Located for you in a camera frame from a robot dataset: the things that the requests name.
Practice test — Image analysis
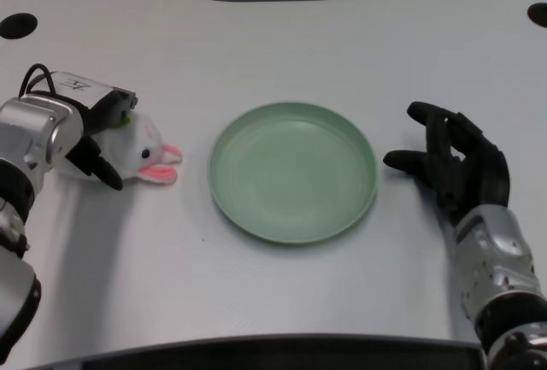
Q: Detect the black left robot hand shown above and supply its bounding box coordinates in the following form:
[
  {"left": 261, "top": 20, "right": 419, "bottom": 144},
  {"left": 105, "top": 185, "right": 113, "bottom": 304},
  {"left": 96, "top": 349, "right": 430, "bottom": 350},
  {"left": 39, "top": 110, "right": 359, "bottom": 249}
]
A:
[{"left": 45, "top": 70, "right": 139, "bottom": 192}]

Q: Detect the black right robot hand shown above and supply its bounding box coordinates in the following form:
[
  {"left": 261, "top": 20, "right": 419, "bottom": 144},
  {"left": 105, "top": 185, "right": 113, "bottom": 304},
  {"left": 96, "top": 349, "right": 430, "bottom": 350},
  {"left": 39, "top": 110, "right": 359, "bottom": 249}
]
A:
[{"left": 383, "top": 101, "right": 512, "bottom": 226}]

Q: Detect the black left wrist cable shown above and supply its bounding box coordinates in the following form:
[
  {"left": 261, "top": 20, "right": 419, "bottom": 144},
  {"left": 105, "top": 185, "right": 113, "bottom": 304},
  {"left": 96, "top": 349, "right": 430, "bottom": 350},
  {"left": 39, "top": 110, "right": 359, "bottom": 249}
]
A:
[{"left": 20, "top": 63, "right": 59, "bottom": 98}]

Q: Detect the black robot torso edge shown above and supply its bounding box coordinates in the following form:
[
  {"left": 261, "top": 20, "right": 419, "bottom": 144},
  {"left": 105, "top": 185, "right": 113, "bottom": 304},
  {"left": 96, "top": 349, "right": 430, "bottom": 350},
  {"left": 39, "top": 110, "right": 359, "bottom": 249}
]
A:
[{"left": 38, "top": 334, "right": 486, "bottom": 370}]

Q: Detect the green round plate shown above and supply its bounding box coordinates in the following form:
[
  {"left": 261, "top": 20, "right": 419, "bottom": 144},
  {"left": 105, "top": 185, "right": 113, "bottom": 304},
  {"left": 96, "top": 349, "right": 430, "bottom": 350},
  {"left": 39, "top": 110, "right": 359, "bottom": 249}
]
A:
[{"left": 207, "top": 101, "right": 379, "bottom": 244}]

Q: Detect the black table cable grommet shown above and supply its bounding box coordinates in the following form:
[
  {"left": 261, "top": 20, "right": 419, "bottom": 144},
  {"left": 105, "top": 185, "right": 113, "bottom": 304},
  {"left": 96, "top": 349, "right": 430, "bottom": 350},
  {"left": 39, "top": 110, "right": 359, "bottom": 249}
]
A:
[
  {"left": 0, "top": 13, "right": 38, "bottom": 40},
  {"left": 526, "top": 2, "right": 547, "bottom": 28}
]

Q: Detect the white plush rabbit doll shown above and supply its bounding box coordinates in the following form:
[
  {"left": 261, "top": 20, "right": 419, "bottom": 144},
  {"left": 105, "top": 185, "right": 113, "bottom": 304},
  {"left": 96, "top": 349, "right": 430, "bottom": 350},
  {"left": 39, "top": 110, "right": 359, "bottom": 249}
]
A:
[{"left": 57, "top": 114, "right": 184, "bottom": 187}]

